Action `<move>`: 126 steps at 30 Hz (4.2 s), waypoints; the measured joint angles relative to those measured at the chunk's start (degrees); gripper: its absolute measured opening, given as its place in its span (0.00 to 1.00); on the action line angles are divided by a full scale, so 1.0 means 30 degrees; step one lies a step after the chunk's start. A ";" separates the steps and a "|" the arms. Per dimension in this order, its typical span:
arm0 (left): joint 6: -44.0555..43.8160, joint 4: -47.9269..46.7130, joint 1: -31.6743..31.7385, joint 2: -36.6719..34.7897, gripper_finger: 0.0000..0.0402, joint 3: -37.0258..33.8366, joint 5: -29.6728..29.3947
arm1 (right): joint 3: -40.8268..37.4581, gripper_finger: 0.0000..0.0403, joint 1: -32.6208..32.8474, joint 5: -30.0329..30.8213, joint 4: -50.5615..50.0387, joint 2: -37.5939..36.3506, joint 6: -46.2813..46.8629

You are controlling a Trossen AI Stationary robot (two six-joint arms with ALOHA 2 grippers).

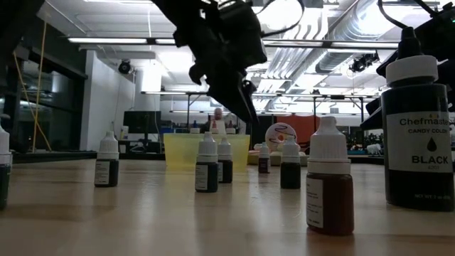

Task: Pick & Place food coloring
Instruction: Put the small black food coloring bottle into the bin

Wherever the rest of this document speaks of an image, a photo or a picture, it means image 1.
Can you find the silver ventilation duct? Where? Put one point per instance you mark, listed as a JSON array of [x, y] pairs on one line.
[[334, 60]]

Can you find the yellow translucent plastic bin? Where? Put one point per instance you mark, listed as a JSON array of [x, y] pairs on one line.
[[181, 149]]

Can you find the person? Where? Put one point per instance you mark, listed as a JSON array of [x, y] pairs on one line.
[[217, 114]]

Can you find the large red food coloring bottle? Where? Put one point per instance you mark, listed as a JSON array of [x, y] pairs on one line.
[[214, 125]]

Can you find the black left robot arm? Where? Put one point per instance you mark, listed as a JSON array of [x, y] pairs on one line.
[[14, 10]]

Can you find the orange partition panel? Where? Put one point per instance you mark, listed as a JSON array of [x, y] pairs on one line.
[[302, 128]]

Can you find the large black food coloring bottle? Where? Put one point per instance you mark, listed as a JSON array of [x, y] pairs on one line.
[[416, 185]]

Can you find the black ceiling spotlight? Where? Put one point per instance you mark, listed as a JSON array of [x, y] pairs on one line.
[[124, 67]]

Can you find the overhead LED light bar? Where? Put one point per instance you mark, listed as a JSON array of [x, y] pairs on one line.
[[106, 40]]

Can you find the black ceiling camera mount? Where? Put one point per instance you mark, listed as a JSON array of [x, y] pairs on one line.
[[362, 62]]

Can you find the white cone-shaped object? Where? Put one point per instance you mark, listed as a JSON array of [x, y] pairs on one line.
[[221, 128]]

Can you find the large blue food coloring bottle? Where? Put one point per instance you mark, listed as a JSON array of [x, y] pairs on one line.
[[195, 129]]

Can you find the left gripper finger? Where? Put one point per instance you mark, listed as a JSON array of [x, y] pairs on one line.
[[250, 90], [232, 94]]

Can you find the dark office desk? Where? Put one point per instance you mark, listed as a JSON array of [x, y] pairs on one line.
[[142, 146]]

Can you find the black background workstation frame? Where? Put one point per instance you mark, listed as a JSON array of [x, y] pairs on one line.
[[337, 96]]

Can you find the small dark food coloring bottle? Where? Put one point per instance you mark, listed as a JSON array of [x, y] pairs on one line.
[[110, 174], [211, 177], [227, 170]]

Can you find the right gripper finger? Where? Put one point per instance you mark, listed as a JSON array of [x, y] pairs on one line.
[[371, 117], [387, 65]]

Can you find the small orange-label food coloring bottle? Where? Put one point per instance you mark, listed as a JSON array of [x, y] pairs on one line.
[[332, 202]]

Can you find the white striped frosted donut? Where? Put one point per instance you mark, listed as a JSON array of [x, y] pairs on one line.
[[275, 131]]

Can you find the small purple food coloring bottle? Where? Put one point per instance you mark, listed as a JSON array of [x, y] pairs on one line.
[[264, 165]]

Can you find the white ceiling pipe bundle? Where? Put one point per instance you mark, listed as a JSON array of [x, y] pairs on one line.
[[284, 64]]

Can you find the large purple food coloring bottle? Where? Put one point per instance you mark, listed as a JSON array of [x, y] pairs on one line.
[[230, 125]]

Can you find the black computer monitor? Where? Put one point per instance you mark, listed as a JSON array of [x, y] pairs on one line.
[[142, 122]]

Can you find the small green food coloring bottle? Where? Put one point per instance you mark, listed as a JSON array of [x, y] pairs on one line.
[[4, 185]]

